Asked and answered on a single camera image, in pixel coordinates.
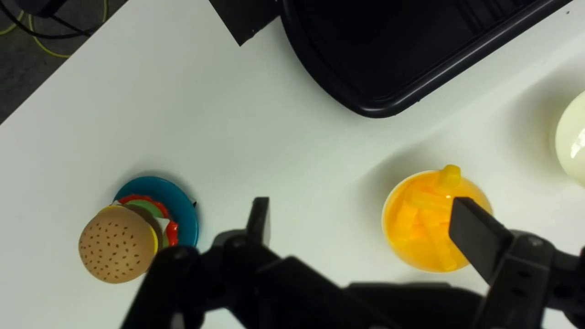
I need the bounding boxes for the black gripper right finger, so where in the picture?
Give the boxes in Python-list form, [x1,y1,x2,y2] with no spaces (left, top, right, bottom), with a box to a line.
[450,196,585,329]

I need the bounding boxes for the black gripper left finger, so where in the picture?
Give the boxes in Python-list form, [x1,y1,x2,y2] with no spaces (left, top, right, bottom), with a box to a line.
[121,196,344,329]

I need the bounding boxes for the small cream plastic bowl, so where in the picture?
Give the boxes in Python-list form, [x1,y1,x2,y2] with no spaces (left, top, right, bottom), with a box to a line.
[381,163,494,274]
[553,90,585,186]

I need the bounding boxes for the toy burger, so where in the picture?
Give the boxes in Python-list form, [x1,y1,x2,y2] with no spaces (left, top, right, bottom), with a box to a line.
[77,192,183,285]

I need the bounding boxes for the black plastic tray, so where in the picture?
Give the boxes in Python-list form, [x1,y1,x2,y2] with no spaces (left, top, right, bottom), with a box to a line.
[279,0,576,119]

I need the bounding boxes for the black tape piece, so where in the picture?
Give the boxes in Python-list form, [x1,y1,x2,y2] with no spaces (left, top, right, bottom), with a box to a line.
[209,0,284,48]

